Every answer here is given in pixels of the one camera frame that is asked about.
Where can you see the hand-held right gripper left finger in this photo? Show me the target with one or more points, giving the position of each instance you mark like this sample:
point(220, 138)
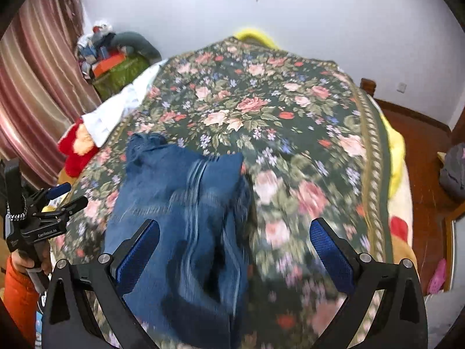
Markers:
point(140, 251)

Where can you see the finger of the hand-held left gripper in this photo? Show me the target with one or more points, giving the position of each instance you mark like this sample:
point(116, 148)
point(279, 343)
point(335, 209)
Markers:
point(74, 206)
point(60, 191)

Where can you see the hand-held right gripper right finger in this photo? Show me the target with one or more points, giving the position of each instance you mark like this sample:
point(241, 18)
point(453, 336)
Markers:
point(332, 251)

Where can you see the blue denim jacket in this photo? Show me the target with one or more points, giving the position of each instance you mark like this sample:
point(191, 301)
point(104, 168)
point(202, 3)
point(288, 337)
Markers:
point(174, 225)

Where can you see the orange sleeved left forearm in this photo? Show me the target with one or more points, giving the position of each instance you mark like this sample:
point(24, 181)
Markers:
point(18, 298)

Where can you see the person's left hand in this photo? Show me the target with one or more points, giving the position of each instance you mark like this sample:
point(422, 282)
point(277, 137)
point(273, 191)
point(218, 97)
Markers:
point(21, 262)

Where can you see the cream printed blanket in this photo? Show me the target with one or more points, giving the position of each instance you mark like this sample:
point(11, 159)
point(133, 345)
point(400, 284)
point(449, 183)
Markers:
point(403, 207)

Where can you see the white cloth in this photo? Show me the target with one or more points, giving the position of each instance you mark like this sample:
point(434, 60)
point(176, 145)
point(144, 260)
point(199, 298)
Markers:
point(105, 116)

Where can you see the pink slipper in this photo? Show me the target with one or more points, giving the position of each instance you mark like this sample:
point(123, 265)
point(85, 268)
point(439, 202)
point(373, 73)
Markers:
point(437, 276)

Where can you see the green bag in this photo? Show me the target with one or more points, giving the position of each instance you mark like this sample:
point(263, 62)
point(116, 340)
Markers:
point(120, 76)

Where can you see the striped pink curtain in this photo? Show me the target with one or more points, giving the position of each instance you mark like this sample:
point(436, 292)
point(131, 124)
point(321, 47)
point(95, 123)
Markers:
point(43, 61)

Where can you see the orange cloth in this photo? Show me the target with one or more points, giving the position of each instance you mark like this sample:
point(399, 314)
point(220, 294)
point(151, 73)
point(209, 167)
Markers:
point(109, 64)

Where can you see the grey plastic bag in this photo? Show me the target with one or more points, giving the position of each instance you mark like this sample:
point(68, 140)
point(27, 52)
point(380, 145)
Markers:
point(454, 174)

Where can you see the small yellow object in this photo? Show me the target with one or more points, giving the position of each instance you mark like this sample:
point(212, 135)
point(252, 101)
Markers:
point(441, 156)

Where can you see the floral bedspread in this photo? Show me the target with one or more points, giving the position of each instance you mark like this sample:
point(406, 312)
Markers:
point(272, 98)

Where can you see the grey plush toy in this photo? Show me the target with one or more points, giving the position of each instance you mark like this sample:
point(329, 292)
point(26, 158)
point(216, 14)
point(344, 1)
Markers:
point(138, 45)

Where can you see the white and red plush toy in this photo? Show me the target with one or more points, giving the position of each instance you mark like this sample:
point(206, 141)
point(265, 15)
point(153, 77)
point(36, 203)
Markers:
point(101, 29)

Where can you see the wooden bed post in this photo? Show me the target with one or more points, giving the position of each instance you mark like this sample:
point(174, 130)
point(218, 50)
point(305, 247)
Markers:
point(367, 87)

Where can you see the white wall socket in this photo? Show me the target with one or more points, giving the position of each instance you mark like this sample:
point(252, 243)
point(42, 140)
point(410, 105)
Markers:
point(401, 87)

